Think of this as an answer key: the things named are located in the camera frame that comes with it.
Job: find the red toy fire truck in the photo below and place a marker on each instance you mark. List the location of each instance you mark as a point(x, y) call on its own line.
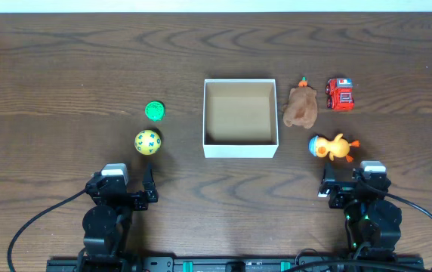
point(340, 97)

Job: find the green ridged toy ball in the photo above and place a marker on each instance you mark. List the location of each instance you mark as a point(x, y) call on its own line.
point(155, 110)

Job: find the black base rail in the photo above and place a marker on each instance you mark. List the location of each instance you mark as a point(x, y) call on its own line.
point(169, 264)

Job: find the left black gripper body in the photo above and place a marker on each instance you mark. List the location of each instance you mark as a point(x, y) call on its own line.
point(124, 195)

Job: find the white cardboard box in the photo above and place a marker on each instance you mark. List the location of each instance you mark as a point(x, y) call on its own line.
point(240, 118)

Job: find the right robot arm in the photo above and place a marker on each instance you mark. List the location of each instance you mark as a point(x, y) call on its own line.
point(372, 223)

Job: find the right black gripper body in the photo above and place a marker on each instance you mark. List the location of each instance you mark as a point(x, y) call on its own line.
point(347, 193)

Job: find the brown plush toy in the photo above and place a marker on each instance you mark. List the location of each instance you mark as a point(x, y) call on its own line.
point(301, 109)

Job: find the yellow ball with blue letters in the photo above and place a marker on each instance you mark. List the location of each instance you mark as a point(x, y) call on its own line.
point(147, 142)

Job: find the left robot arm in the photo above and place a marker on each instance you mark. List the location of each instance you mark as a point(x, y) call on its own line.
point(106, 225)

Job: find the orange rubber duck toy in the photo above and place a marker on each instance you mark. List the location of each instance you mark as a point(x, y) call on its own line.
point(337, 148)

